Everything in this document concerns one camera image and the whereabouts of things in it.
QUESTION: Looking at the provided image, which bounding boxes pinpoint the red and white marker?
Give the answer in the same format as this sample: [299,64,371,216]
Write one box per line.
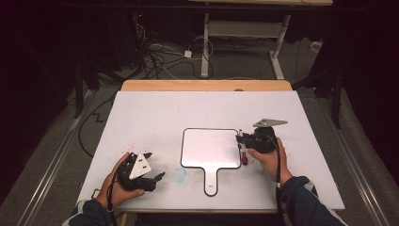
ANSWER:
[237,128,249,167]

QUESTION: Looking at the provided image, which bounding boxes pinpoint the white paddle whiteboard black rim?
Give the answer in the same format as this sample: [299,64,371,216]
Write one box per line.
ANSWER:
[180,127,243,198]

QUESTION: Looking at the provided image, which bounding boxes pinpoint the wooden table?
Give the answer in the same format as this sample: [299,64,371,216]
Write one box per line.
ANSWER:
[120,79,294,92]

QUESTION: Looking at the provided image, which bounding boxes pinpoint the person's right hand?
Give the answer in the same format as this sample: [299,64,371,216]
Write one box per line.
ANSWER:
[247,137,294,186]

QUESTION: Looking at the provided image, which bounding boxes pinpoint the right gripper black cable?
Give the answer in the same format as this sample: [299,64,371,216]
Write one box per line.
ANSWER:
[264,133,283,226]

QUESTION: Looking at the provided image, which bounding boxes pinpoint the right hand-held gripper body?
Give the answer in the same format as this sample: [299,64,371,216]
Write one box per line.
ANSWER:
[245,118,289,154]

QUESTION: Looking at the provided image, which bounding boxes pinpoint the tangle of floor cables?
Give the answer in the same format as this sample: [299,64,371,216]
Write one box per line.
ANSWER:
[133,23,215,80]

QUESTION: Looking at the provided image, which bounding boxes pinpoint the white table cover sheet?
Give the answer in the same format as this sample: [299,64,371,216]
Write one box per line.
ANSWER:
[74,89,346,212]

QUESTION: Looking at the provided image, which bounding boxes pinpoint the black stand leg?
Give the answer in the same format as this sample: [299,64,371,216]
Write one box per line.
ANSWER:
[331,70,343,130]
[72,60,85,120]

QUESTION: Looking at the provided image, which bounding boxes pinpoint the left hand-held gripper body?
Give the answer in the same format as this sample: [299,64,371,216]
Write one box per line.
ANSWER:
[117,152,158,193]

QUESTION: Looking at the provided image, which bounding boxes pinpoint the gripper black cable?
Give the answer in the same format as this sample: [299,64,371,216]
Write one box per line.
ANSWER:
[106,159,126,226]
[264,133,283,226]

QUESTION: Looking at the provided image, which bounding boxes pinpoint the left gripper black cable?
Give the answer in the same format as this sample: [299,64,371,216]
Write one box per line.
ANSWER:
[106,159,126,226]

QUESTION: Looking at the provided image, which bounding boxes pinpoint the metal floor rail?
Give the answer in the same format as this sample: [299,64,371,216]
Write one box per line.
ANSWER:
[314,92,391,226]
[13,89,95,226]

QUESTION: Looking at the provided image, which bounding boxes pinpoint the white metal desk frame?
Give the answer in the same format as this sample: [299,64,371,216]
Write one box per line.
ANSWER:
[187,0,334,80]

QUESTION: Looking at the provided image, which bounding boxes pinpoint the black floor cable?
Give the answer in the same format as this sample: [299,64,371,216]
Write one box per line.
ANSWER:
[77,90,118,158]

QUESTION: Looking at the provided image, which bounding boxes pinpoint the person's left hand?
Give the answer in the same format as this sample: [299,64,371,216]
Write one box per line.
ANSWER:
[94,152,147,210]

